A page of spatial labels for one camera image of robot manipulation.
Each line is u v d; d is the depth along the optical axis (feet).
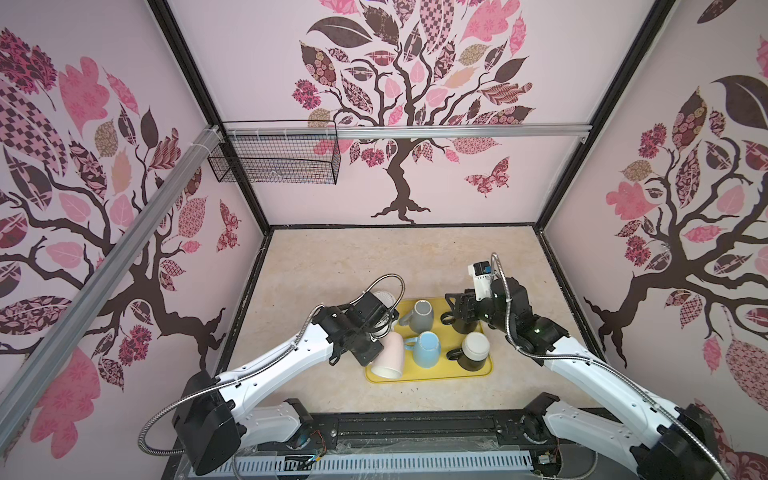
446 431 2.49
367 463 2.30
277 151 3.11
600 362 1.58
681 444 1.24
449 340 2.93
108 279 1.73
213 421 1.23
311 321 1.72
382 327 2.11
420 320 2.82
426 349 2.58
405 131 3.03
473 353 2.54
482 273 2.20
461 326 2.95
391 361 2.37
